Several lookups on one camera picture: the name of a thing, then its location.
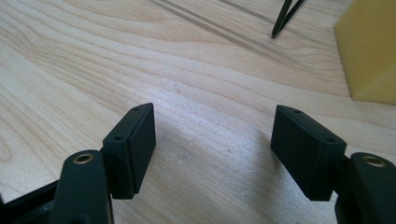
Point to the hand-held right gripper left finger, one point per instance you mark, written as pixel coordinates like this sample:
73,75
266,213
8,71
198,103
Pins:
130,155

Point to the black metal stand legs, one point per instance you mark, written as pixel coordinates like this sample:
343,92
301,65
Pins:
281,21

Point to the yellow sponge block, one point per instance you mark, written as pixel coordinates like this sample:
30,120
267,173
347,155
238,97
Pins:
369,46

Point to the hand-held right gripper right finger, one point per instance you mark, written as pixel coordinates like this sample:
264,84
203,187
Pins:
306,155

